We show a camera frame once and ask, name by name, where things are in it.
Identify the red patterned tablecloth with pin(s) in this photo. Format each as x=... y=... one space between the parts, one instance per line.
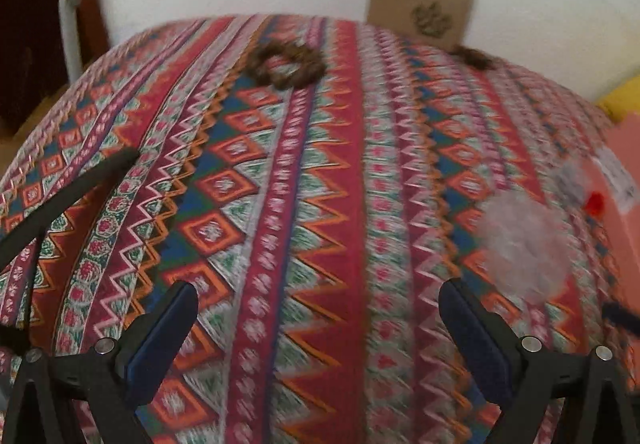
x=316 y=224

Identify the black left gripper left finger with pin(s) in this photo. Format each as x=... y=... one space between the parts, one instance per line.
x=114 y=377

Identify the white pipe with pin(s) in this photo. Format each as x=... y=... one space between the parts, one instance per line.
x=67 y=13

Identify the brown scrunchie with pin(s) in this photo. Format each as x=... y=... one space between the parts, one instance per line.
x=285 y=65

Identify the brown cardboard box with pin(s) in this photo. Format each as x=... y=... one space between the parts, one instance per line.
x=440 y=23

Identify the black tripod leg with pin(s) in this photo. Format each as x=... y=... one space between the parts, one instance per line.
x=17 y=339

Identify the yellow cushion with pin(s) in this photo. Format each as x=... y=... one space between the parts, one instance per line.
x=622 y=100

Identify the clear plastic wrapper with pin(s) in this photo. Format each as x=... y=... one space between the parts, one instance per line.
x=524 y=245

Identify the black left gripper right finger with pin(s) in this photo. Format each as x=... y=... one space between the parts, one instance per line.
x=522 y=377

